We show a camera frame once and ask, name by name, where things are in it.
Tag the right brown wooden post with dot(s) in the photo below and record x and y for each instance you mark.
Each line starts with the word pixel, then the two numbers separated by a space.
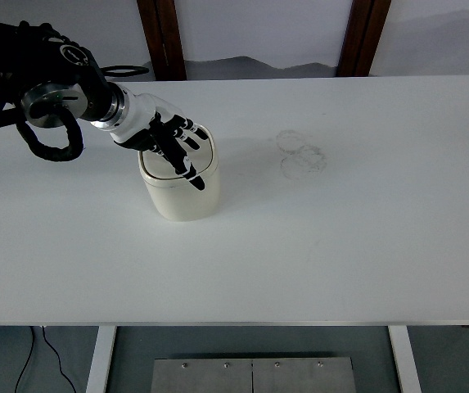
pixel 366 21

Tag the cream lidded trash can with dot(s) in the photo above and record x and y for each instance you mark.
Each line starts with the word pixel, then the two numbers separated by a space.
pixel 173 196

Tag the white table leg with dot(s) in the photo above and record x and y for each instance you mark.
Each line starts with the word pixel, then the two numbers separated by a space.
pixel 101 359
pixel 404 360

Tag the grey metal base plate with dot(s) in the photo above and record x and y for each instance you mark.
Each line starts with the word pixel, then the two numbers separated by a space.
pixel 333 374

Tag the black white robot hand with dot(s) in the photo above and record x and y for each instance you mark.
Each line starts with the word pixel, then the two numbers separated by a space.
pixel 154 125

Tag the left white table leg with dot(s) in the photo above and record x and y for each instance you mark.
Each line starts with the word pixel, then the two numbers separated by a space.
pixel 101 359

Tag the right white table leg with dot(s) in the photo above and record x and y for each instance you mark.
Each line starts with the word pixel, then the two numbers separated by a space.
pixel 404 360

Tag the left brown wooden post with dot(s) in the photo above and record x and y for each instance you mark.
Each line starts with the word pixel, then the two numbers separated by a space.
pixel 160 27

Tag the brown wooden post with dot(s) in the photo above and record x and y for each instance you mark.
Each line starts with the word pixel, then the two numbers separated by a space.
pixel 366 21
pixel 160 27

